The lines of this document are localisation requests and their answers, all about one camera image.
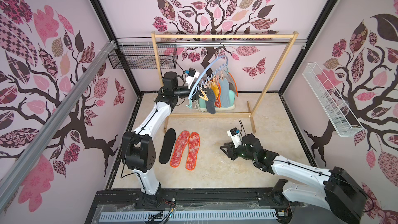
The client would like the wooden clothes rack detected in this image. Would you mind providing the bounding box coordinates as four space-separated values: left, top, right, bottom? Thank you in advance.
151 31 299 133

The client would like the black insole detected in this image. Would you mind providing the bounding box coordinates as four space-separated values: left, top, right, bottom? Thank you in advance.
159 129 176 164

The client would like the orange edged insole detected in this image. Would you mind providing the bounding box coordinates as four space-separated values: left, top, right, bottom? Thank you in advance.
228 72 239 97

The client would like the metal wall rod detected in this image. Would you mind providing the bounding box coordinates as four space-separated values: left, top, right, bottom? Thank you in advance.
117 37 290 47

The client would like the dark grey insole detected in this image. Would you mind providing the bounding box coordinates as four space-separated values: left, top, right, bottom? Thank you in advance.
205 89 216 114

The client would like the light blue insole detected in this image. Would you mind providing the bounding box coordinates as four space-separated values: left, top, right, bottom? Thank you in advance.
220 78 230 108

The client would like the light blue clip hanger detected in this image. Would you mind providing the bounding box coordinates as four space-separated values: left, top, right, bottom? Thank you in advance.
186 54 229 110

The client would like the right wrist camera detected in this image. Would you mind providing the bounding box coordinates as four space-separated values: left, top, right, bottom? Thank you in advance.
227 128 242 148

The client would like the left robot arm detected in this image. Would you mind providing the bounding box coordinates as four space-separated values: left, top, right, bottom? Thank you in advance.
121 70 199 201

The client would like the red patterned insole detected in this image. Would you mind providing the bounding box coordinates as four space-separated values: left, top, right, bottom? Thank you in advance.
186 132 201 171
170 131 190 168

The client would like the black wire basket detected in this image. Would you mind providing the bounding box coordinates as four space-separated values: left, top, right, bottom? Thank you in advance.
108 44 178 69

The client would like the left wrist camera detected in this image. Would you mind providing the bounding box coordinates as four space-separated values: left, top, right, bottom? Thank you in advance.
184 68 200 89

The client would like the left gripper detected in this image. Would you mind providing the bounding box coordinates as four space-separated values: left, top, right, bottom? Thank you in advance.
172 82 208 102

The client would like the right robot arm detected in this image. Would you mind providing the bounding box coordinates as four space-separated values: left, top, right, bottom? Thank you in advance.
220 129 376 224

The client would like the yellow insole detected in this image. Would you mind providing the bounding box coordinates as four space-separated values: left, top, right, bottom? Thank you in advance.
210 81 219 98

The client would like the white wire shelf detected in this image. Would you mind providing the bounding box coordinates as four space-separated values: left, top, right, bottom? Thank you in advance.
302 62 365 137

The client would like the grey aluminium rail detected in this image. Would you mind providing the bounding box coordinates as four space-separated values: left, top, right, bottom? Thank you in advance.
0 41 116 212

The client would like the white slotted cable duct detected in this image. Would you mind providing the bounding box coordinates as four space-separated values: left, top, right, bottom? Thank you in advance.
98 209 278 224

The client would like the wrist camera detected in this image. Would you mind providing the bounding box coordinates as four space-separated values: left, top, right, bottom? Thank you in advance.
184 68 200 89
227 128 242 148

